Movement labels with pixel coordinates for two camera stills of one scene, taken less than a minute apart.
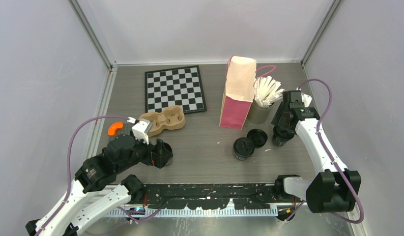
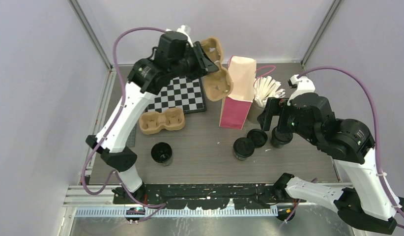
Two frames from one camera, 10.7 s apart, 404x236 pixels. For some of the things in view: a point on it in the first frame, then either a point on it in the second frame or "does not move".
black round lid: [259, 137] does not move
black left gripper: [160, 157] -> [205, 64]
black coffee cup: [243, 148] does not move
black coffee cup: [282, 134] does not move
